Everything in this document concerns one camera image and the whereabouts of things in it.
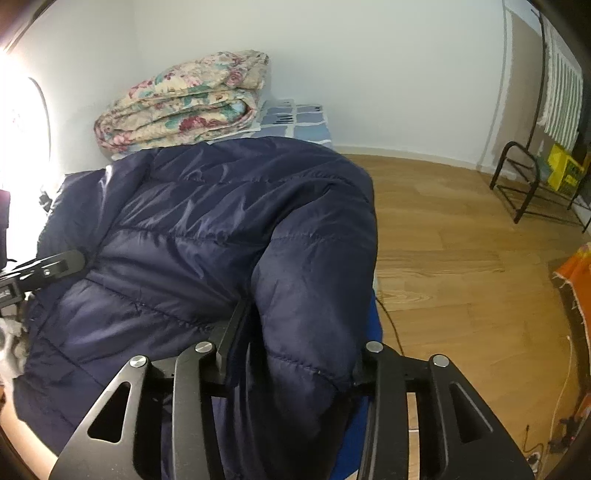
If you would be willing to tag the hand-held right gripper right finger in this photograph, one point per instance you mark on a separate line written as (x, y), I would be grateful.
(383, 378)

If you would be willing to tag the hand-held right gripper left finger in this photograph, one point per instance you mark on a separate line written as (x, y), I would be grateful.
(233, 332)

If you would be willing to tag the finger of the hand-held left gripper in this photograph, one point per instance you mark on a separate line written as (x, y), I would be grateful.
(51, 267)

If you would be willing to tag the navy puffer jacket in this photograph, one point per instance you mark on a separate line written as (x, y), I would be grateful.
(207, 230)

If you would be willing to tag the clothes drying rack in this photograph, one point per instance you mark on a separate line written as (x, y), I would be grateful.
(541, 83)

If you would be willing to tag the person's left hand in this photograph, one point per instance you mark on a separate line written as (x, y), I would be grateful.
(9, 350)

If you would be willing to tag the folded floral quilt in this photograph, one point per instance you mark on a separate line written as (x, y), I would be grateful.
(184, 106)

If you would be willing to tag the orange cloth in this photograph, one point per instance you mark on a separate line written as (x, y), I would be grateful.
(577, 277)

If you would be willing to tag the blue patterned bed sheet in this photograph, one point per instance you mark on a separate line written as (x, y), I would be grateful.
(304, 124)

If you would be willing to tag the black metal shoe rack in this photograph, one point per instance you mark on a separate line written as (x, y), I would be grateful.
(501, 161)

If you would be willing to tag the yellow box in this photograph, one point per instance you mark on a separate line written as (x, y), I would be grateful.
(565, 170)

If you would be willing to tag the green striped towel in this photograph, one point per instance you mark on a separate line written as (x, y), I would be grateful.
(563, 101)

